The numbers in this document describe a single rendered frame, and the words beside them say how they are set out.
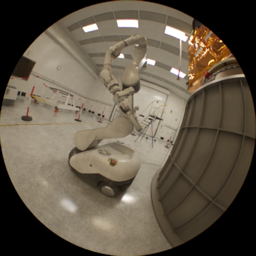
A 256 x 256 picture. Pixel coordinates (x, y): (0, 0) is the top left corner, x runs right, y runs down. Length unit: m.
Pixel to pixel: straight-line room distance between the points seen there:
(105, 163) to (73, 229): 0.50
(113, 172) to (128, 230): 0.44
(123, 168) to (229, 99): 0.85
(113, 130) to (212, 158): 0.71
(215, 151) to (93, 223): 0.85
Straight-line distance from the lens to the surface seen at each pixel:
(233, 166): 0.59
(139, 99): 8.28
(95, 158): 0.53
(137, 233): 0.69
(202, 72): 1.73
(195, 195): 0.66
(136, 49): 1.00
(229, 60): 1.32
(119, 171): 0.51
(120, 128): 0.59
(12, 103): 3.58
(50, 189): 0.75
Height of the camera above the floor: 0.62
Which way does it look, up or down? 4 degrees down
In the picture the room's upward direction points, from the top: 20 degrees clockwise
